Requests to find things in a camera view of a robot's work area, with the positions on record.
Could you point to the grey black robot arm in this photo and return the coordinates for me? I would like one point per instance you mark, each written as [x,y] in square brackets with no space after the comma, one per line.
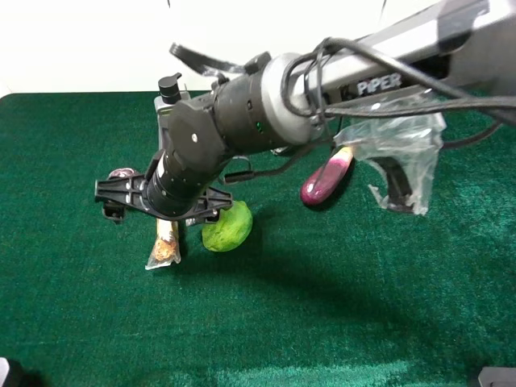
[379,99]

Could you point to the grey object bottom right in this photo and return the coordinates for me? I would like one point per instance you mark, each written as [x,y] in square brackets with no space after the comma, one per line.
[497,377]

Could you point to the clear snack packet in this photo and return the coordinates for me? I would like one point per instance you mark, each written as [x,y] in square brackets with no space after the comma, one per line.
[166,249]

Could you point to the clear plastic wrap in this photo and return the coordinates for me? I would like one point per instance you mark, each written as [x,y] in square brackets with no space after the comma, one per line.
[404,151]

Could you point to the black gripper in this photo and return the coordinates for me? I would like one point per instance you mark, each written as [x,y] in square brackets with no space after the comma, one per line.
[163,192]

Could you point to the green lime fruit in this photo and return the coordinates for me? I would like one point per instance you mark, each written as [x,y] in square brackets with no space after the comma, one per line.
[230,231]

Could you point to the purple eggplant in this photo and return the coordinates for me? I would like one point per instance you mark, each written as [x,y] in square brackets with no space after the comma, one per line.
[321,184]

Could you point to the grey pump bottle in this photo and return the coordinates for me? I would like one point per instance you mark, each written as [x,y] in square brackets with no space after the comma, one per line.
[169,95]

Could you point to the green velvet table cloth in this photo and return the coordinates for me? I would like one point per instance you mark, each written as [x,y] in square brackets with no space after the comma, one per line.
[347,294]

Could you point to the dark purple round ball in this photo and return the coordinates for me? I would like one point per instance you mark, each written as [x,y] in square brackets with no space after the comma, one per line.
[122,173]

